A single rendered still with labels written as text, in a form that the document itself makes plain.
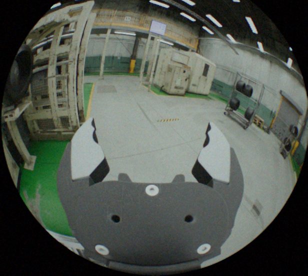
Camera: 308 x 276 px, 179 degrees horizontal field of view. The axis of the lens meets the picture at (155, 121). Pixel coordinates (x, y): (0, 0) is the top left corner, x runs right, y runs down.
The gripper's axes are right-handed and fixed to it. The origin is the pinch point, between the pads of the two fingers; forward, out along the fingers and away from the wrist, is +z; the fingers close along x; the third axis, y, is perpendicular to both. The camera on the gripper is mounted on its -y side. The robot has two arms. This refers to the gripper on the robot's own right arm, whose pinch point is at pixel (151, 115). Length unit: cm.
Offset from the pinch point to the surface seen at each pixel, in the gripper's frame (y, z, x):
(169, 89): 92, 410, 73
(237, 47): -348, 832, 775
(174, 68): 6, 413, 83
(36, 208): 90, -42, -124
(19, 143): 45, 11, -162
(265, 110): 120, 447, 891
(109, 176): 102, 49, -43
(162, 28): -152, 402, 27
